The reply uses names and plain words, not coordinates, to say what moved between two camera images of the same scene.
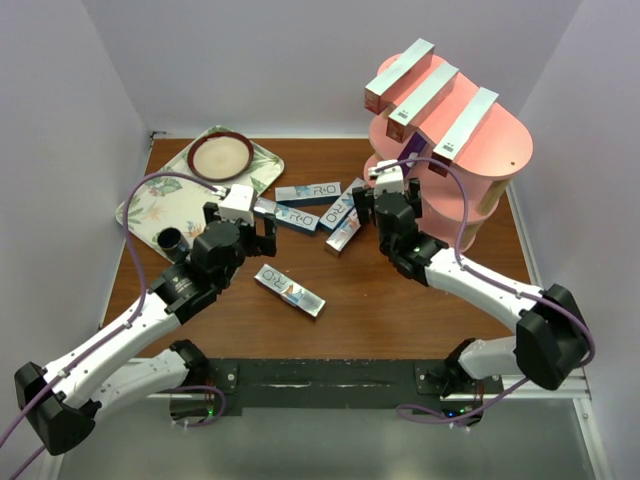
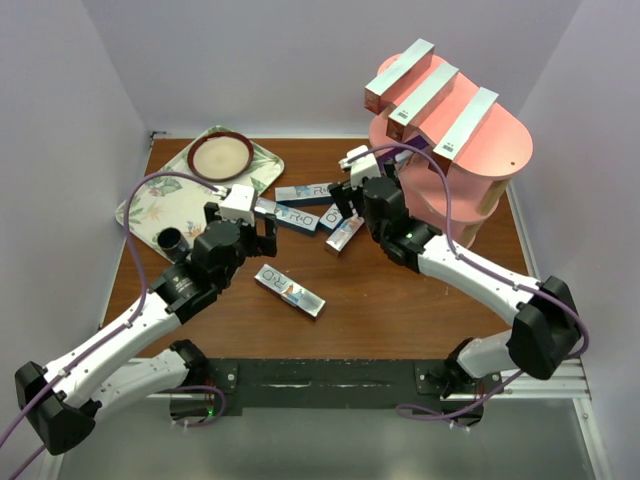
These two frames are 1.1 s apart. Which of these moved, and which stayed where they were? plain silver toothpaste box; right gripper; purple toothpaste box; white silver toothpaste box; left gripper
Moved: right gripper; purple toothpaste box
Stayed: white silver toothpaste box; left gripper; plain silver toothpaste box
